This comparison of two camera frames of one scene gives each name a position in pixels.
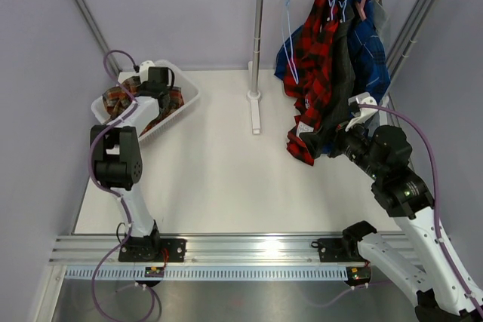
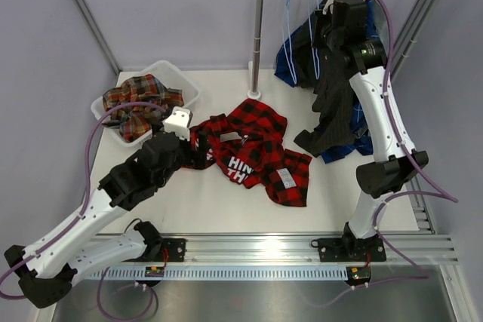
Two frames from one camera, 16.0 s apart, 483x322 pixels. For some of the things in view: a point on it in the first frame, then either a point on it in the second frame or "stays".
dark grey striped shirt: x=321 y=140 stays
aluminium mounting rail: x=202 y=250 stays
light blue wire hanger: x=287 y=31 stays
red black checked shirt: x=306 y=67 to x=247 y=145
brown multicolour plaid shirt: x=115 y=98 stays
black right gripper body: x=353 y=144 to x=326 y=37
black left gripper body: x=142 y=87 to x=187 y=157
